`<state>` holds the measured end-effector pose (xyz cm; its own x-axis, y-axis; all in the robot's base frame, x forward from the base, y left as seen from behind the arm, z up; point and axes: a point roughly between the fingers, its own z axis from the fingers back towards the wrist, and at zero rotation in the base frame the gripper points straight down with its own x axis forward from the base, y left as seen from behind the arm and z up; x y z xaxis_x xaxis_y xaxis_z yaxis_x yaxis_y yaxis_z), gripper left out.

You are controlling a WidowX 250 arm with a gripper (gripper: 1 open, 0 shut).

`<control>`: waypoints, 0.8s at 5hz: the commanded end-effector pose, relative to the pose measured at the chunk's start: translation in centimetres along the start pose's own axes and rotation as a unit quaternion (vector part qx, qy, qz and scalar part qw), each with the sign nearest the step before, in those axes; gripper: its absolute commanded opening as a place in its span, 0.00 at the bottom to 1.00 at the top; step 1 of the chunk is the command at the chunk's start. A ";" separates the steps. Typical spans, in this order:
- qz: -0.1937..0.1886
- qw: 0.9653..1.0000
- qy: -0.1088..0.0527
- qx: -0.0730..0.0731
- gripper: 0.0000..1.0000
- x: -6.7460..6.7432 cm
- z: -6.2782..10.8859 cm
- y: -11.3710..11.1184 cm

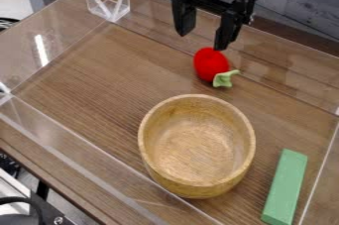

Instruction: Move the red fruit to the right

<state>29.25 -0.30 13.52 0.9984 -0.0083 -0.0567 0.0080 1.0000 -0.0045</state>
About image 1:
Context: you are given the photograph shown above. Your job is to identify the black clamp with cable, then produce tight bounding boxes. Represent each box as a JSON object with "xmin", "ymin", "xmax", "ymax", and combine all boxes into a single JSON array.
[{"xmin": 0, "ymin": 196, "xmax": 79, "ymax": 225}]

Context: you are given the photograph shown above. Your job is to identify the wooden bowl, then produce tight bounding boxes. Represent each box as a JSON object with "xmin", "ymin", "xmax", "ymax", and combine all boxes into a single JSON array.
[{"xmin": 138, "ymin": 94, "xmax": 255, "ymax": 199}]

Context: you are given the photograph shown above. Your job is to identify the red felt fruit green leaf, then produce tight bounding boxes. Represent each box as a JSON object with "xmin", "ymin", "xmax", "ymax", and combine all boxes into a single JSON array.
[{"xmin": 194, "ymin": 48, "xmax": 240, "ymax": 88}]

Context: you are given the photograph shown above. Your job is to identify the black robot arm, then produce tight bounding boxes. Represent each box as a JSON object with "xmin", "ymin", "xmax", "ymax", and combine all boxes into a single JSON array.
[{"xmin": 171, "ymin": 0, "xmax": 258, "ymax": 51}]

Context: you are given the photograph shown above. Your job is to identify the green rectangular block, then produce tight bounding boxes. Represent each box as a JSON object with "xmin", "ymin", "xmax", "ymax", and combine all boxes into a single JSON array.
[{"xmin": 261, "ymin": 149, "xmax": 309, "ymax": 225}]

